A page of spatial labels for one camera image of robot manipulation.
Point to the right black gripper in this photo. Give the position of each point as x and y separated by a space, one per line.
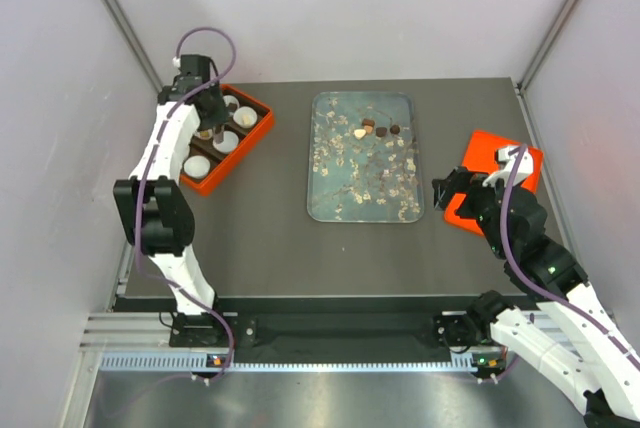
460 180

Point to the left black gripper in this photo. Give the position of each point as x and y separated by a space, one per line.
221 116

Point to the grey cable duct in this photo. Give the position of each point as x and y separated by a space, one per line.
201 362

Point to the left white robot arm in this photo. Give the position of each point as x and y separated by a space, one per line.
157 219

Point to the metal tongs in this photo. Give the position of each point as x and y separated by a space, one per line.
218 133

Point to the orange chocolate box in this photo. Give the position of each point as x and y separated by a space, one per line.
221 164

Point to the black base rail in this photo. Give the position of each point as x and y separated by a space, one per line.
327 329

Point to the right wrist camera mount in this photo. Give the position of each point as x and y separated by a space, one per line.
514 162

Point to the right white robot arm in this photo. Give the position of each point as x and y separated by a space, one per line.
599 371

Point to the floral blue tray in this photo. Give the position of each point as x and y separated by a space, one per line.
371 180

